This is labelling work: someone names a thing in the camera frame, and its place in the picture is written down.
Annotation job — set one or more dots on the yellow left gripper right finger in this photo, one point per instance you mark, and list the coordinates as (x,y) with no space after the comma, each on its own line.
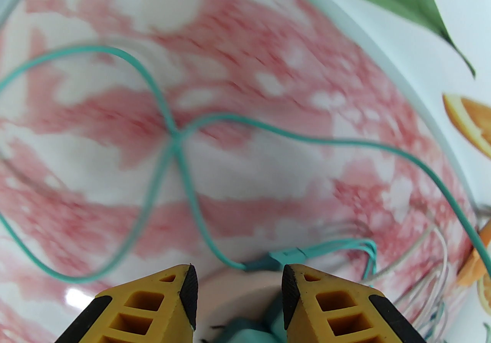
(330,310)

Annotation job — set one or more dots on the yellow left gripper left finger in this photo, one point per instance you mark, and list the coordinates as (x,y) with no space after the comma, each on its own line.
(153,307)

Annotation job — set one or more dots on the teal green plug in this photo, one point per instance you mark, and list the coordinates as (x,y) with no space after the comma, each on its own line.
(249,333)

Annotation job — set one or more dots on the pale socket adapter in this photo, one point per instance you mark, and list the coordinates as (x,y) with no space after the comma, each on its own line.
(238,291)

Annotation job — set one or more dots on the orange plush toy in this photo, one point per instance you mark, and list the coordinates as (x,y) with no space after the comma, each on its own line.
(473,272)

